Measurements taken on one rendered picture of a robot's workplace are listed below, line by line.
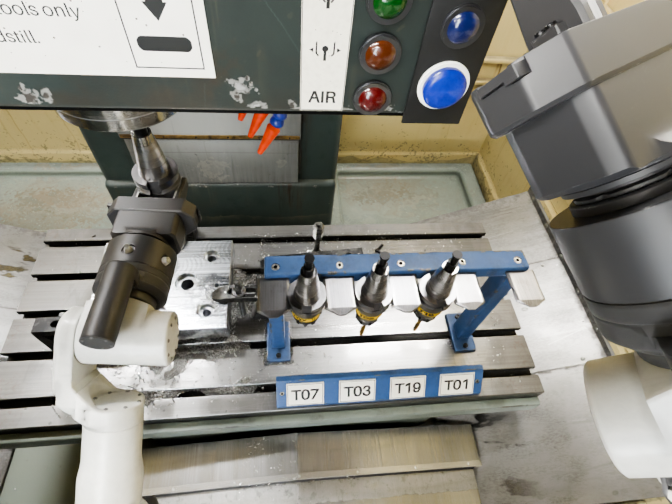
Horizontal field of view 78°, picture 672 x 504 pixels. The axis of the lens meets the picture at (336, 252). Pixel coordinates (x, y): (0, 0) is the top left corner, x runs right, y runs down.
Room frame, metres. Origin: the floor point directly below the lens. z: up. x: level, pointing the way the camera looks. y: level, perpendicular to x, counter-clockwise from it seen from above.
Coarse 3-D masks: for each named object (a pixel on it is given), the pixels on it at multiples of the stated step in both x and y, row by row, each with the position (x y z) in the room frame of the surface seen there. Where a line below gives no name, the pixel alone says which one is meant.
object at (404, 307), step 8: (392, 280) 0.38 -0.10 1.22; (400, 280) 0.38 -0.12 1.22; (408, 280) 0.38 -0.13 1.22; (416, 280) 0.39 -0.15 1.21; (392, 288) 0.36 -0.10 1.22; (400, 288) 0.37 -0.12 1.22; (408, 288) 0.37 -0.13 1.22; (416, 288) 0.37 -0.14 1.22; (400, 296) 0.35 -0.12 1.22; (408, 296) 0.35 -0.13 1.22; (416, 296) 0.36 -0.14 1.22; (392, 304) 0.33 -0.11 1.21; (400, 304) 0.34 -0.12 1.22; (408, 304) 0.34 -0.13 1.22; (416, 304) 0.34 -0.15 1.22; (408, 312) 0.33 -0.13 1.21
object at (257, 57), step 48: (240, 0) 0.24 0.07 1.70; (288, 0) 0.25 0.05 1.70; (240, 48) 0.24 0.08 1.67; (288, 48) 0.25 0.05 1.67; (0, 96) 0.21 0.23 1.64; (48, 96) 0.21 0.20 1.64; (96, 96) 0.22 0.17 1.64; (144, 96) 0.23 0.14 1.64; (192, 96) 0.23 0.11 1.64; (240, 96) 0.24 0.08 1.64; (288, 96) 0.25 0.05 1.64
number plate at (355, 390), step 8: (344, 384) 0.28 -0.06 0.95; (352, 384) 0.28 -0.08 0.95; (360, 384) 0.28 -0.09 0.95; (368, 384) 0.28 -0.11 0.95; (344, 392) 0.26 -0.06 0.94; (352, 392) 0.27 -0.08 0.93; (360, 392) 0.27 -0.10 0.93; (368, 392) 0.27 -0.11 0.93; (344, 400) 0.25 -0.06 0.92; (352, 400) 0.25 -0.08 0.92; (360, 400) 0.26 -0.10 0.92; (368, 400) 0.26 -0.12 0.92
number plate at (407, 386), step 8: (408, 376) 0.31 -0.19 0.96; (416, 376) 0.31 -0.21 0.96; (424, 376) 0.32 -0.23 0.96; (392, 384) 0.29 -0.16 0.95; (400, 384) 0.30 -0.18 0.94; (408, 384) 0.30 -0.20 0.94; (416, 384) 0.30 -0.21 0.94; (424, 384) 0.30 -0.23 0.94; (392, 392) 0.28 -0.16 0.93; (400, 392) 0.28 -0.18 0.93; (408, 392) 0.29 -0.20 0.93; (416, 392) 0.29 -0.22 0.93; (424, 392) 0.29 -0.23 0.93
